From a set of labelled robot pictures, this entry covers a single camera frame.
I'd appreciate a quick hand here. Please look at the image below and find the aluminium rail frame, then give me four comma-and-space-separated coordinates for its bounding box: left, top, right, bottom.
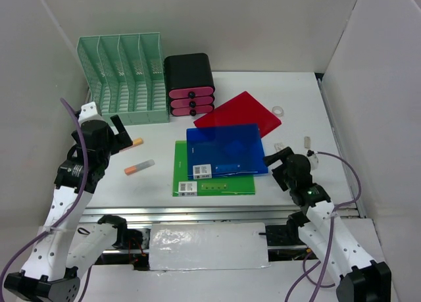
81, 72, 352, 224

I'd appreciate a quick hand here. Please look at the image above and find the orange highlighter clear cap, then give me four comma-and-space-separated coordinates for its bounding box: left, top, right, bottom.
122, 138, 143, 151

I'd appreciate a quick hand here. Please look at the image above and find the blue clip file folder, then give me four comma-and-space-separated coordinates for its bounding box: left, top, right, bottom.
186, 124, 268, 180

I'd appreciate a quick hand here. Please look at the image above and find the black pink drawer unit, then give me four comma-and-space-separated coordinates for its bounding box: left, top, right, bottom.
164, 53, 215, 116

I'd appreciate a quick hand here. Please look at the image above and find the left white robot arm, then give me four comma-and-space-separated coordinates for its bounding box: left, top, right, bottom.
1, 115, 133, 301

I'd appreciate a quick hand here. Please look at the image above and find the red clip file folder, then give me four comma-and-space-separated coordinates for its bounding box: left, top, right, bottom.
194, 91, 282, 138

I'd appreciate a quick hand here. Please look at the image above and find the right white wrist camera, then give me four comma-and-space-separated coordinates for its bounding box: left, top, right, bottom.
307, 150, 319, 170

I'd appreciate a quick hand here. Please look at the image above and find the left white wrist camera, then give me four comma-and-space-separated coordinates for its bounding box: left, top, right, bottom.
78, 101, 103, 125

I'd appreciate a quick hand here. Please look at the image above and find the mint green file organizer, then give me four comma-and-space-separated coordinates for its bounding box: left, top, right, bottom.
77, 32, 170, 126

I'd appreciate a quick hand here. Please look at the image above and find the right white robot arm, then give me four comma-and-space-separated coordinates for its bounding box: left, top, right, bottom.
263, 147, 391, 301

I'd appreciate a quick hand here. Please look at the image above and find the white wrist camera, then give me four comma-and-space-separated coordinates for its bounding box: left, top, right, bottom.
78, 101, 103, 125
307, 150, 319, 170

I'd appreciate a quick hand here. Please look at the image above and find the white foil covered panel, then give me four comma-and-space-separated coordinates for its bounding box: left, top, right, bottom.
149, 223, 270, 271

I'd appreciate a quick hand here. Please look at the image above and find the orange grey highlighter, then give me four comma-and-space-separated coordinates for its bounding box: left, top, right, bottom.
124, 159, 155, 176

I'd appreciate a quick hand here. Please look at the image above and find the green clip file folder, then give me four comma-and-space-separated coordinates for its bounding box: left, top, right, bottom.
172, 140, 255, 197

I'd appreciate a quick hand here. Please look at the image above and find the clear tape roll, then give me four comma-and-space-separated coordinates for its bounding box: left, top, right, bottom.
272, 106, 284, 117

